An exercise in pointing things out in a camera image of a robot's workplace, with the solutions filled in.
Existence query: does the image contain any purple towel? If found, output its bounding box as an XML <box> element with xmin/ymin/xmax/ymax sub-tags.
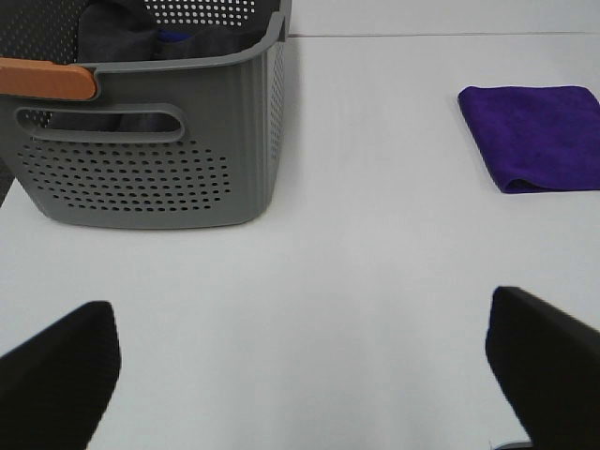
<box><xmin>457</xmin><ymin>86</ymin><xmax>599</xmax><ymax>194</ymax></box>

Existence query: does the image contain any grey perforated plastic basket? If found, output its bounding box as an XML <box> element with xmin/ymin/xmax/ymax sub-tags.
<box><xmin>1</xmin><ymin>1</ymin><xmax>292</xmax><ymax>230</ymax></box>

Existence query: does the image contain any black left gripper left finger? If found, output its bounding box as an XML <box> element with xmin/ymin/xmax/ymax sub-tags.
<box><xmin>1</xmin><ymin>301</ymin><xmax>122</xmax><ymax>449</ymax></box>

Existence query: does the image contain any orange basket handle grip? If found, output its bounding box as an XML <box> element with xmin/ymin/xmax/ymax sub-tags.
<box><xmin>0</xmin><ymin>57</ymin><xmax>97</xmax><ymax>100</ymax></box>

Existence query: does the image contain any dark grey cloth in basket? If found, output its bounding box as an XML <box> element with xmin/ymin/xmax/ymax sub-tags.
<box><xmin>77</xmin><ymin>1</ymin><xmax>264</xmax><ymax>63</ymax></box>

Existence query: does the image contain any blue cloth in basket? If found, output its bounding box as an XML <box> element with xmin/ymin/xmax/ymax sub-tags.
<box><xmin>157</xmin><ymin>30</ymin><xmax>191</xmax><ymax>43</ymax></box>

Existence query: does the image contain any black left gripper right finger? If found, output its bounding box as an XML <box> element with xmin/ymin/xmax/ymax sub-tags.
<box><xmin>485</xmin><ymin>286</ymin><xmax>599</xmax><ymax>449</ymax></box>

